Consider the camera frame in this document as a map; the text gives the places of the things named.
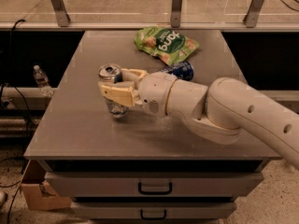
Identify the middle metal railing bracket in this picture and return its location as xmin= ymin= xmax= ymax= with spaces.
xmin=170 ymin=0 xmax=182 ymax=28

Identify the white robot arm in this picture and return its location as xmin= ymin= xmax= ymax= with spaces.
xmin=98 ymin=63 xmax=299 ymax=168

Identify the blue soda can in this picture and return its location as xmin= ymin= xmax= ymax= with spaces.
xmin=161 ymin=61 xmax=194 ymax=81

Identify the drawer black handle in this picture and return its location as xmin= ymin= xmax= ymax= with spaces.
xmin=140 ymin=210 xmax=167 ymax=220
xmin=137 ymin=182 xmax=173 ymax=195

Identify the green snack bag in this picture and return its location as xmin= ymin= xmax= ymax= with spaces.
xmin=135 ymin=26 xmax=199 ymax=65

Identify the grey drawer cabinet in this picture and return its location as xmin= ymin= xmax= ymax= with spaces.
xmin=25 ymin=30 xmax=277 ymax=224

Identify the silver blue redbull can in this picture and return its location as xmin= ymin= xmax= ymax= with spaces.
xmin=98 ymin=63 xmax=128 ymax=119

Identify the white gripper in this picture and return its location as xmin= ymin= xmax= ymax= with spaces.
xmin=98 ymin=68 xmax=177 ymax=117

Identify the black cable left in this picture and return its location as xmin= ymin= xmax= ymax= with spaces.
xmin=0 ymin=18 xmax=38 ymax=224

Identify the right metal railing bracket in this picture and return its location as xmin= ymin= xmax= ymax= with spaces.
xmin=243 ymin=0 xmax=264 ymax=28

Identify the cardboard box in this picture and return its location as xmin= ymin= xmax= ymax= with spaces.
xmin=20 ymin=161 xmax=71 ymax=211

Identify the clear plastic water bottle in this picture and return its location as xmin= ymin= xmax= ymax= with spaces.
xmin=33 ymin=65 xmax=50 ymax=88

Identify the left metal railing bracket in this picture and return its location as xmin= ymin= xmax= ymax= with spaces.
xmin=50 ymin=0 xmax=70 ymax=27

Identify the lower drawer black handle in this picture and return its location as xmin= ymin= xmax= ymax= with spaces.
xmin=140 ymin=210 xmax=167 ymax=220

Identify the metal railing bracket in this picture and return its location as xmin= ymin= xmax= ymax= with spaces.
xmin=243 ymin=0 xmax=264 ymax=28
xmin=170 ymin=0 xmax=182 ymax=28
xmin=50 ymin=0 xmax=70 ymax=27

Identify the upper drawer black handle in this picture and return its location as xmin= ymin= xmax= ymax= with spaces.
xmin=137 ymin=182 xmax=173 ymax=195

